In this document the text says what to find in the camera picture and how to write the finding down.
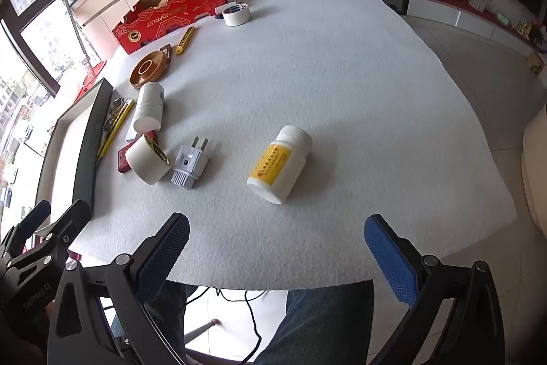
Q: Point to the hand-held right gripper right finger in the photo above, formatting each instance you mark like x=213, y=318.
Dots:
x=391, y=262

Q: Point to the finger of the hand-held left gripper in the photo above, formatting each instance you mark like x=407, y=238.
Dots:
x=70, y=221
x=36, y=215

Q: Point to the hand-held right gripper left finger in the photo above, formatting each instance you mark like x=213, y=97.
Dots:
x=166, y=258

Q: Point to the dark green rimmed tray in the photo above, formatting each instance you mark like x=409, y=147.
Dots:
x=87, y=159

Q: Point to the white tape roll yellow core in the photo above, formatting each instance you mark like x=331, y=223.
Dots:
x=143, y=162

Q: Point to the grey plug adapter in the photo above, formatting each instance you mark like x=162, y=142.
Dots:
x=188, y=166

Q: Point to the white block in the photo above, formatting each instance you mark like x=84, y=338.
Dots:
x=130, y=133

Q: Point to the yellow utility knife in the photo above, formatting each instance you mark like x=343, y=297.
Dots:
x=122, y=119

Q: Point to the white plastic bottle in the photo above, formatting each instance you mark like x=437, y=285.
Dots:
x=148, y=108

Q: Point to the white bottle yellow label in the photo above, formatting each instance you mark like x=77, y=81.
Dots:
x=282, y=172

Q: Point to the brown tape roll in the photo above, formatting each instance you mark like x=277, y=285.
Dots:
x=141, y=80

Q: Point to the dark red lighter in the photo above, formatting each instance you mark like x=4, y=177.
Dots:
x=165, y=55

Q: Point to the white tape roll blue label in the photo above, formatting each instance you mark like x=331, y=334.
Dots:
x=237, y=19

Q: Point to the person's left leg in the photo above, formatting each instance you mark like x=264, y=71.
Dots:
x=171, y=313

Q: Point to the person's leg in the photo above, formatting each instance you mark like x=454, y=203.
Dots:
x=171, y=313
x=307, y=326

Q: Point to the person's right leg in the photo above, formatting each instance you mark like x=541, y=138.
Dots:
x=307, y=326

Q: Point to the red basin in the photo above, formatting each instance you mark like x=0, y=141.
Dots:
x=92, y=75

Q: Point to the window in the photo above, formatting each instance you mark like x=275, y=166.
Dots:
x=38, y=31

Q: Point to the white felt table mat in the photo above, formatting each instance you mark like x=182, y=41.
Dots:
x=320, y=82

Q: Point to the thin grey pole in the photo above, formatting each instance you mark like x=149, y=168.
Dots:
x=70, y=6

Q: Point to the yellow blade case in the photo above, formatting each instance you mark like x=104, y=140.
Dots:
x=185, y=41

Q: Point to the red cardboard box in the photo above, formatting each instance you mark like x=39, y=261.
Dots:
x=171, y=21

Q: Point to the white cabinet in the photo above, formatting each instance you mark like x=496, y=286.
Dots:
x=119, y=1

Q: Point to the small printed box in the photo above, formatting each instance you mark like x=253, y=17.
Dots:
x=536, y=62

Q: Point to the low television console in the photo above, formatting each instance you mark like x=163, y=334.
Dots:
x=470, y=16

